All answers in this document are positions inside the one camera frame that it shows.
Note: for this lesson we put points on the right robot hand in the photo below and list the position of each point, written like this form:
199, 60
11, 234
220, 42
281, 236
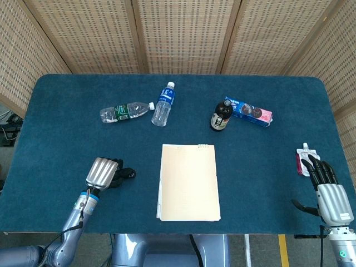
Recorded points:
328, 192

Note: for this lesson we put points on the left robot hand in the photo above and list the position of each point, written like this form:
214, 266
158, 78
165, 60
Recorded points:
102, 172

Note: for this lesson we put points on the black stapler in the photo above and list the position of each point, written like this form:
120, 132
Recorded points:
126, 173

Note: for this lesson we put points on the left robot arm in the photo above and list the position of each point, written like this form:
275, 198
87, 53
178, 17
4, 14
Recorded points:
75, 222

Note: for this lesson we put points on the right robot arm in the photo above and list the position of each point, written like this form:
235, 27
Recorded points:
340, 244

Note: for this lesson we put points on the beige spiral notebook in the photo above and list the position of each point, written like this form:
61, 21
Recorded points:
189, 183

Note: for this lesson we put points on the white spout pouch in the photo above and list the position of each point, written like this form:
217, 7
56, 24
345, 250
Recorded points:
303, 161

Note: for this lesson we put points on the green label water bottle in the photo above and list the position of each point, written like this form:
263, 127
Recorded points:
125, 111

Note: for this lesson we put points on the blue table cloth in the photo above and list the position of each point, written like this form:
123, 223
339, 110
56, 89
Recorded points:
250, 194

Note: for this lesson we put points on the blue label water bottle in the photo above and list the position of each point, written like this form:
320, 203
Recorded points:
163, 107

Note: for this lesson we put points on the blue-grey robot torso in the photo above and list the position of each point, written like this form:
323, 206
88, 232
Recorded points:
169, 250

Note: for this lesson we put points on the blue cookie box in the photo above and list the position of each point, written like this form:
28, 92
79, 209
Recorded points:
250, 112

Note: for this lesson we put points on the dark tea bottle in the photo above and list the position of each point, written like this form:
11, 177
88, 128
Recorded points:
221, 116

